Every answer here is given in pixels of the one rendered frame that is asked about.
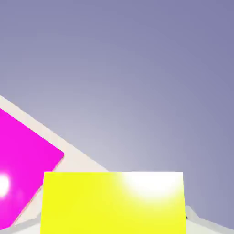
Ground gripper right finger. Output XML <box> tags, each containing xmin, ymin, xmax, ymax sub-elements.
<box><xmin>185</xmin><ymin>205</ymin><xmax>234</xmax><ymax>234</ymax></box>

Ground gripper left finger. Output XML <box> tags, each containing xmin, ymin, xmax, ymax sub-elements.
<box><xmin>0</xmin><ymin>218</ymin><xmax>42</xmax><ymax>234</ymax></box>

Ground large magenta box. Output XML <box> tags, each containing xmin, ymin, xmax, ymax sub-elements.
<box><xmin>0</xmin><ymin>108</ymin><xmax>65</xmax><ymax>230</ymax></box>

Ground small yellow cube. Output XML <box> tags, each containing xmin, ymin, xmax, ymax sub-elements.
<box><xmin>40</xmin><ymin>171</ymin><xmax>187</xmax><ymax>234</ymax></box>

